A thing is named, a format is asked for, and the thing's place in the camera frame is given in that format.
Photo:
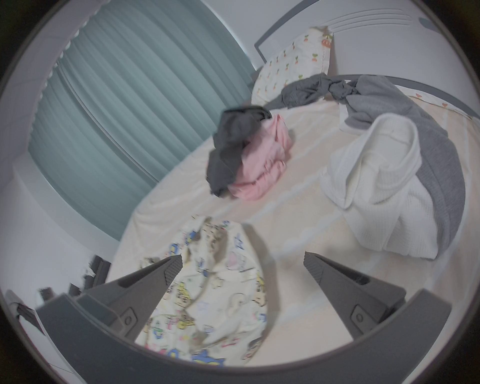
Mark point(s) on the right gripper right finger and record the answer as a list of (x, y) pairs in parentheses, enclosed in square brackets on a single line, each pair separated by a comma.
[(356, 296)]

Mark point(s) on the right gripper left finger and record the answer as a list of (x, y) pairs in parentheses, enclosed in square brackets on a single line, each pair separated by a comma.
[(131, 300)]

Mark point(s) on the white printed pyjama top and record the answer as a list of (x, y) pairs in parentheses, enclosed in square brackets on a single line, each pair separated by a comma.
[(210, 292)]

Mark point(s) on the bed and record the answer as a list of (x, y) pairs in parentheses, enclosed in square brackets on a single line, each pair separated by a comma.
[(300, 232)]

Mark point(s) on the white garment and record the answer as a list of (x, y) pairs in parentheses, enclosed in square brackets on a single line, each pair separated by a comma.
[(382, 187)]

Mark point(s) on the pink garment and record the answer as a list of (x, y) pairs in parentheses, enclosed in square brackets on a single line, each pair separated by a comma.
[(262, 161)]

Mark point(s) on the black garment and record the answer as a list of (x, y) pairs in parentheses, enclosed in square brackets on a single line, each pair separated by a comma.
[(228, 150)]

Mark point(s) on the blue-green curtain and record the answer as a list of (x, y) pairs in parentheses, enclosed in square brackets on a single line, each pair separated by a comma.
[(131, 93)]

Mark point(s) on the white printed pillow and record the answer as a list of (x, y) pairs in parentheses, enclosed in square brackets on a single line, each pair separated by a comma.
[(288, 63)]

